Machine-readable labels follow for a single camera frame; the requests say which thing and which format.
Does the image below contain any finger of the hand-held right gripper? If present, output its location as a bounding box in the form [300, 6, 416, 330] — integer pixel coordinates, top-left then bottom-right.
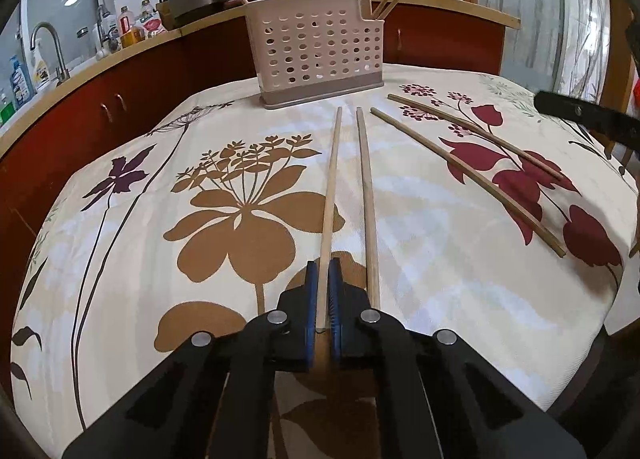
[534, 90, 640, 151]

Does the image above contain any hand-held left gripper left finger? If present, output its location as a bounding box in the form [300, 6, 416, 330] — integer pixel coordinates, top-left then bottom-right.
[62, 260, 321, 459]

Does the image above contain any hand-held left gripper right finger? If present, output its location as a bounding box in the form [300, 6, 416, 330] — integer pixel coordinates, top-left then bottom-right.
[327, 258, 587, 459]

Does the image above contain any beige perforated chopstick holder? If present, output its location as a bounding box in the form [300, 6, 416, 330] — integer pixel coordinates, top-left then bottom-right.
[244, 0, 386, 111]

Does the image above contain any floral tablecloth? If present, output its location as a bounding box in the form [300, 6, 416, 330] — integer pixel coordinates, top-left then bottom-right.
[10, 62, 640, 459]

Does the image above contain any beige kitchen countertop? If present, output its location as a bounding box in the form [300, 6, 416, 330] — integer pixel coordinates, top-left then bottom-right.
[0, 0, 523, 160]

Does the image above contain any red and white packet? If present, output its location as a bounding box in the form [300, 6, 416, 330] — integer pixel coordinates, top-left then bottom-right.
[140, 13, 169, 39]

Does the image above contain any cooking oil bottle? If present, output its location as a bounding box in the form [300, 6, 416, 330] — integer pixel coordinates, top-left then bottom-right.
[119, 9, 140, 49]

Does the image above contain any small steel tap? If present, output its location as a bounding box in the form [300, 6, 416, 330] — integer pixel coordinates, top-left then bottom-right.
[94, 4, 122, 59]

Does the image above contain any steel gooseneck faucet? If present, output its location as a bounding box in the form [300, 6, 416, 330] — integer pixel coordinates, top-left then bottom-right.
[29, 22, 72, 87]

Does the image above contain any white spray bottle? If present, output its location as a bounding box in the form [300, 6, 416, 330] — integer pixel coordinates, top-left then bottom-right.
[29, 36, 52, 91]

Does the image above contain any green dish soap bottle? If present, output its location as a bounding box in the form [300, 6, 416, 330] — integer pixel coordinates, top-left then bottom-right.
[0, 88, 17, 126]

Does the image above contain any blue detergent bottle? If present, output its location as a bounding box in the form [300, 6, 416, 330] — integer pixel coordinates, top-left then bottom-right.
[8, 56, 34, 109]

